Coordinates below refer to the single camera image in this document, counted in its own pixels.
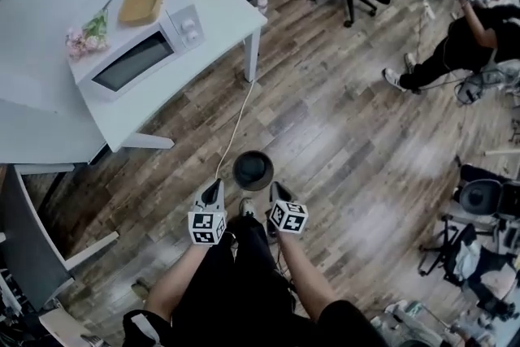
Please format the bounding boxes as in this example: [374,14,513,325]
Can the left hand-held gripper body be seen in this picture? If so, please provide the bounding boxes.
[187,178,228,247]

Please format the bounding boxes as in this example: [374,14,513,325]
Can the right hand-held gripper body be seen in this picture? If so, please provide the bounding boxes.
[268,180,310,235]

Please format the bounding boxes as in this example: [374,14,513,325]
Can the black mesh waste bin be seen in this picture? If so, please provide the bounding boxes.
[232,150,275,192]

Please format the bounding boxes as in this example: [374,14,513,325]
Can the person's right forearm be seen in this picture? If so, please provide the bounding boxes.
[278,229,340,322]

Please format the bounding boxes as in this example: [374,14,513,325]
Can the person's left forearm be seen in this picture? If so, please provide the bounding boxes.
[144,243,212,322]

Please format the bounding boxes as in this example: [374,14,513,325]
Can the person's right shoe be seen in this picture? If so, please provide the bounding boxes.
[238,197,257,219]

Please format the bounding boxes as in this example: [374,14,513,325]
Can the person's black trousers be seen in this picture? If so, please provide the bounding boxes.
[170,215,326,347]

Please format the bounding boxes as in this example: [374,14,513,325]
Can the brown shoe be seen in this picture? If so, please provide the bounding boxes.
[130,277,151,301]

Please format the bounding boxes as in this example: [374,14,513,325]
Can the person's black shirt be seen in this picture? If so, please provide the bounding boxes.
[121,298,391,347]

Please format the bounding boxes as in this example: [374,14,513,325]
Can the dark grey table white legs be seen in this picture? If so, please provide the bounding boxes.
[0,163,119,312]

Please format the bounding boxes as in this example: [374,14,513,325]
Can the white microwave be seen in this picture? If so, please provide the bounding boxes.
[68,0,204,102]

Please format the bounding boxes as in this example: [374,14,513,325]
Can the white cabinet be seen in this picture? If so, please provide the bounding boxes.
[0,97,107,167]

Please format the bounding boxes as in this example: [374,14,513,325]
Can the pink flower bunch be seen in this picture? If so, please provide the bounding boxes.
[64,0,127,61]

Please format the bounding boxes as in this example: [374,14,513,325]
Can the white floor cable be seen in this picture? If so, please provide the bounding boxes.
[214,79,257,180]

